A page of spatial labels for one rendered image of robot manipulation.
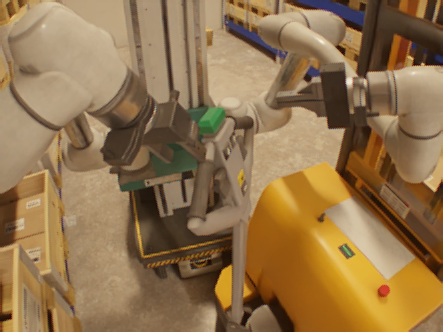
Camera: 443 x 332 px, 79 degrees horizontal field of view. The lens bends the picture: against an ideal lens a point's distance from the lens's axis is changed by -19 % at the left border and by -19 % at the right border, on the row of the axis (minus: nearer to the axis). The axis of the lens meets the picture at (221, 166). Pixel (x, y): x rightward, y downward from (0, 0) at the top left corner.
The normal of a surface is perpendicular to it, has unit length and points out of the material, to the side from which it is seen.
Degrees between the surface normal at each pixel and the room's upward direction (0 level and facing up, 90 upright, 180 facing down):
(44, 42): 83
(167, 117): 33
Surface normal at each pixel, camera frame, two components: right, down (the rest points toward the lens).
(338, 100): -0.33, 0.61
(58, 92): 0.41, 0.67
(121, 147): -0.40, -0.39
